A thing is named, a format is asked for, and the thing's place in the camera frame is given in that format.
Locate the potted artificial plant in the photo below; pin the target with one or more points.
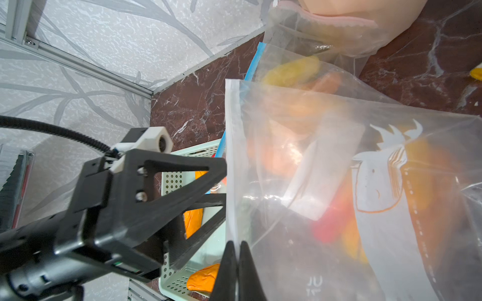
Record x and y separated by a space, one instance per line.
386 13

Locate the clear zip-top bag blue zipper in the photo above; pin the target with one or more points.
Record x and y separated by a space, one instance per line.
295 109

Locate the long orange mango front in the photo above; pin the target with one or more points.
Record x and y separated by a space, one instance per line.
204 279

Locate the clear zip-top bag white print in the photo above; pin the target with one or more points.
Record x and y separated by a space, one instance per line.
416 229

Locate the yellow mango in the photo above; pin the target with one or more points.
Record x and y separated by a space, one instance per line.
293 72

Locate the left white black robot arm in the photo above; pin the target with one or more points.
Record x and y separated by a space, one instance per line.
30 270

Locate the red mango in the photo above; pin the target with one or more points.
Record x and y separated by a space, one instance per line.
336 217

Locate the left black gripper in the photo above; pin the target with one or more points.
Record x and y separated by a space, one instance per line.
101 225

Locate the green perforated plastic basket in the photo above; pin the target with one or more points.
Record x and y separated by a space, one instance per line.
190 253

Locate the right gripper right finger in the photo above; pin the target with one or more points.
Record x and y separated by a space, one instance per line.
249 284

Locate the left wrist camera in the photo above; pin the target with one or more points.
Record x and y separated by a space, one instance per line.
144 142

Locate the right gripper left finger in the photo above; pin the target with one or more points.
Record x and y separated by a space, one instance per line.
225 284

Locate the clear zip-top bag pink zipper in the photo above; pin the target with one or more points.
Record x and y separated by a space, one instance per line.
344 41

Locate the large orange mango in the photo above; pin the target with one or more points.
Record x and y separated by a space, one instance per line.
192 221

